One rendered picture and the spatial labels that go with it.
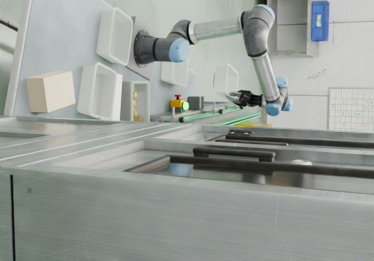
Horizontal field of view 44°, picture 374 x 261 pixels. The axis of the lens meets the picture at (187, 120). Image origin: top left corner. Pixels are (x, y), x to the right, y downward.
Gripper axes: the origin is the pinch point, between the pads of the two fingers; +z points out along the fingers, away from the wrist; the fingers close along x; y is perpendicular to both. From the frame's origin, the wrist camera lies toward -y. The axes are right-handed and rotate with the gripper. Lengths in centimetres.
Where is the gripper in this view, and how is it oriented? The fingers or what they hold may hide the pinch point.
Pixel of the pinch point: (228, 96)
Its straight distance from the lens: 256.5
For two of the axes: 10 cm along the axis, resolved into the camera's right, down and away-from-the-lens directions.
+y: -3.7, -1.4, -9.2
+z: -9.1, -1.5, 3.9
